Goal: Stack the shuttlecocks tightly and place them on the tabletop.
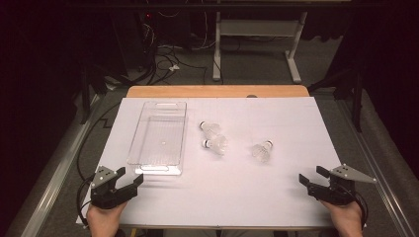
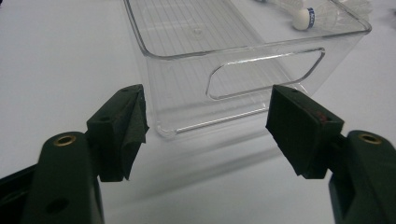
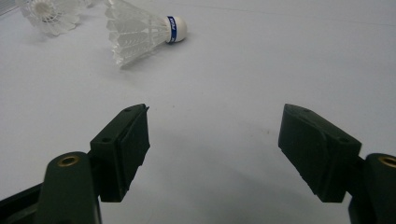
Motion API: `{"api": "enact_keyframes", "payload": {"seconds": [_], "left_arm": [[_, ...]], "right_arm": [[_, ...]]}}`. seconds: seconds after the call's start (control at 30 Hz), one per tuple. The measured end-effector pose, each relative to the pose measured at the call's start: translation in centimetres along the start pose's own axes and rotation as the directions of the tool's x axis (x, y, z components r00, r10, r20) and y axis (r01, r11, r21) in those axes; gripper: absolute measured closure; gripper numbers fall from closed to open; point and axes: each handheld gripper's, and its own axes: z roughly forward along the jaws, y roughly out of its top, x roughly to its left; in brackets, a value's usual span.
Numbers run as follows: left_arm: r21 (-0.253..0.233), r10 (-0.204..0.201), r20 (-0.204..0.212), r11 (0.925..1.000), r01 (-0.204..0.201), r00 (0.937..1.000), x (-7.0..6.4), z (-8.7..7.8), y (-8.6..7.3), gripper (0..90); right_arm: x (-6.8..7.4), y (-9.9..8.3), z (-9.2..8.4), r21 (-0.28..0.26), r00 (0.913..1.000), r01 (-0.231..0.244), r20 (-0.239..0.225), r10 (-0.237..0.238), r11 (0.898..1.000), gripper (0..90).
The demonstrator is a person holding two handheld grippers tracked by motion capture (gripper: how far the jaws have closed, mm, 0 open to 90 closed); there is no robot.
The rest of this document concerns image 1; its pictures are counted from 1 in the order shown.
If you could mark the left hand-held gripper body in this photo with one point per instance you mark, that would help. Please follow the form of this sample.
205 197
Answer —
108 197

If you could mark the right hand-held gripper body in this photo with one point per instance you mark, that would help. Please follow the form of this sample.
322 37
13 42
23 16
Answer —
339 192

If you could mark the white feather shuttlecock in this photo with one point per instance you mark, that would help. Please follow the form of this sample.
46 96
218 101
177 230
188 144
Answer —
210 128
219 144
262 153

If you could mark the clear plastic tray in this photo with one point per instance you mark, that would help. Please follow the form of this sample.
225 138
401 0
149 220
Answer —
158 131

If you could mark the person's left hand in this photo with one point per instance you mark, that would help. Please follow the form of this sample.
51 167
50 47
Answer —
103 222

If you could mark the person's right hand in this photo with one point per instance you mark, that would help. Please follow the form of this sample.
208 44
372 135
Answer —
346 220

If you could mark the white table cover board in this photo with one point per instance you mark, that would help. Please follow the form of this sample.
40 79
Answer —
263 197

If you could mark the black metal stand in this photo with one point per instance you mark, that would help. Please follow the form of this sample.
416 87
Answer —
86 98
357 108

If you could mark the dark curtain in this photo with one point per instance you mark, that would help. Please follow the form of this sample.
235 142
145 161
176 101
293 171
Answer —
33 98
392 82

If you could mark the white plug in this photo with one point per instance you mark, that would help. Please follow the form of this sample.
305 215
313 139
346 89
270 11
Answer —
174 68

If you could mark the wooden table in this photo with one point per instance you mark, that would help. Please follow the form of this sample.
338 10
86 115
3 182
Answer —
214 91

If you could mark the black equipment box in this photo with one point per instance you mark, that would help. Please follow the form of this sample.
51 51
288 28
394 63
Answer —
131 39

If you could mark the aluminium floor rail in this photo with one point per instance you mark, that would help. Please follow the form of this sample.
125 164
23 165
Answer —
392 210
49 184

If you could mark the white metal desk frame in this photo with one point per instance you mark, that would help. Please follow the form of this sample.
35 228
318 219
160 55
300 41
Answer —
257 28

